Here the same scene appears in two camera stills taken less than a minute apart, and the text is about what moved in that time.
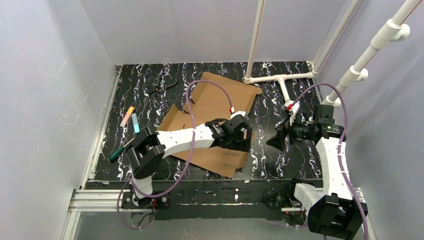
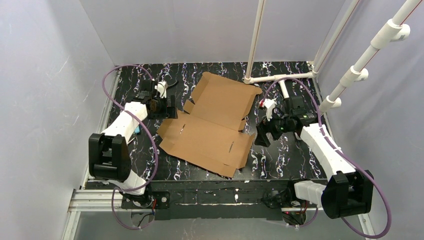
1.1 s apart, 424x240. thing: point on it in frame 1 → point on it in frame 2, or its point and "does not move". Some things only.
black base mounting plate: [252, 200] does not move
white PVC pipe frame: [395, 29] does not move
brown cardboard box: [213, 98] does not move
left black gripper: [242, 138] → [165, 108]
